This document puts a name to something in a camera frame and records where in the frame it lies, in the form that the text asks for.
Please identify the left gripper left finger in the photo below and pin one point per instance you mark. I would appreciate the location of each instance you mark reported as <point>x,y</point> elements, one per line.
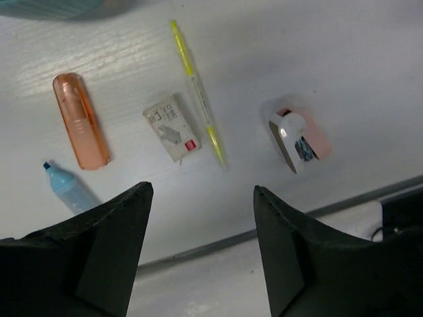
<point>84,266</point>

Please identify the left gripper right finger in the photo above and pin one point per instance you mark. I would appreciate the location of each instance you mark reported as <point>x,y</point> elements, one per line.
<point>312,269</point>

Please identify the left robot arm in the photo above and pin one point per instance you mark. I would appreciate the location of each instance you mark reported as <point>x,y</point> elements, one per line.
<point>227,278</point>

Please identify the blue highlighter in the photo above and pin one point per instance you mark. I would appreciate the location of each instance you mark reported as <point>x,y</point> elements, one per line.
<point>70,190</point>

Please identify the pink white stapler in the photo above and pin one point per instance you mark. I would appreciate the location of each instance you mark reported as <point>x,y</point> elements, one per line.
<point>293,131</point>

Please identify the orange transparent cap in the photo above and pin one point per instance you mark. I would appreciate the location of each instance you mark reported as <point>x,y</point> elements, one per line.
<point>80,120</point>

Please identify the white staples box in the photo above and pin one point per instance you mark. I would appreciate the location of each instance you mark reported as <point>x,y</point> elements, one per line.
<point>168,120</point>

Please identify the yellow pen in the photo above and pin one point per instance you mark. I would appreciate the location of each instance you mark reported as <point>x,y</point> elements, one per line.
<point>198,94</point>

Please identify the teal round organizer container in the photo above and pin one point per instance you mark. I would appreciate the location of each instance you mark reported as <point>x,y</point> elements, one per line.
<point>48,9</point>

